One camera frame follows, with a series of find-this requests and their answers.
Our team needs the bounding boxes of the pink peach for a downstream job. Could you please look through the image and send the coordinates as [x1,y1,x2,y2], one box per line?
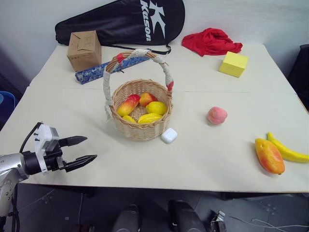
[207,106,228,126]

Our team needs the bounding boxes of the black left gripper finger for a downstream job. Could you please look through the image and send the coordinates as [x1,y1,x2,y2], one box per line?
[65,154,98,173]
[65,136,88,147]

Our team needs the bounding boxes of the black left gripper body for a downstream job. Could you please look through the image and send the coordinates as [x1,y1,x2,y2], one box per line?
[43,138,69,173]

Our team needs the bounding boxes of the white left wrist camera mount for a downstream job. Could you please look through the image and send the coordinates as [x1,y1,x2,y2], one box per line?
[33,124,60,173]

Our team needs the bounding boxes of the orange mango on table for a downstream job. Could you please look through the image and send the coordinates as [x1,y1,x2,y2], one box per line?
[254,138,286,175]

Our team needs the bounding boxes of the red yellow mango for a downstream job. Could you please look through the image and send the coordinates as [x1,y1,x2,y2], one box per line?
[117,94,141,116]

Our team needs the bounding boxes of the red cloth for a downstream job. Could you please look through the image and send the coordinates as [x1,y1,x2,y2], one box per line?
[181,28,243,57]

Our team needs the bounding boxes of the blue container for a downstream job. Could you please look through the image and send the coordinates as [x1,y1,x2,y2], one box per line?
[0,90,17,121]

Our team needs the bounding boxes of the white earbud case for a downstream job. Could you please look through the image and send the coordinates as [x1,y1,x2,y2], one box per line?
[161,128,179,144]

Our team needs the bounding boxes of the yellow starfruit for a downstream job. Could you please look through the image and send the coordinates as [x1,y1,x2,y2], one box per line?
[137,113,163,124]

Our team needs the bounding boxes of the small red orange fruit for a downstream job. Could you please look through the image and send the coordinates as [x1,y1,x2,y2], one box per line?
[139,92,159,107]

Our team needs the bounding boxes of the brown cardboard box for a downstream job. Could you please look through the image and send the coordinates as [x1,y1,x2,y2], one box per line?
[67,30,102,73]

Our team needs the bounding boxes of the white floor cable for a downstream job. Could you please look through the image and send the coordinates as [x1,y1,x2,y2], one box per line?
[228,215,309,232]

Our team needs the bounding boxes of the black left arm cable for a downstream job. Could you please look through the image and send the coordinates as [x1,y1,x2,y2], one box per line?
[19,122,44,154]

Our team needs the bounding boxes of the small metal floor device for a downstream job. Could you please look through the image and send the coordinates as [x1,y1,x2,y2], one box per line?
[209,210,227,232]

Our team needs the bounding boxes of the black racket bag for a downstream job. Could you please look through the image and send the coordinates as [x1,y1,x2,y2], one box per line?
[55,0,186,55]

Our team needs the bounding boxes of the wicker basket with handle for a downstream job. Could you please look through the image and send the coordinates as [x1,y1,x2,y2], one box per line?
[103,48,175,142]

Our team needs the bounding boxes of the dark rounded robot foot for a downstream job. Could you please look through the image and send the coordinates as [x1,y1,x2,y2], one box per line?
[111,204,140,232]
[168,199,207,232]

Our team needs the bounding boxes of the blue patterned rolled item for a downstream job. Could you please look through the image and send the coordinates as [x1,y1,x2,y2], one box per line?
[74,48,153,86]

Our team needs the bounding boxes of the yellow foam block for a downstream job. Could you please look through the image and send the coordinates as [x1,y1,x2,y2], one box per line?
[219,51,249,78]

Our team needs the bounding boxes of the yellow banana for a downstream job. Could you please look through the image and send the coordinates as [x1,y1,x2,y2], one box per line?
[267,131,309,163]

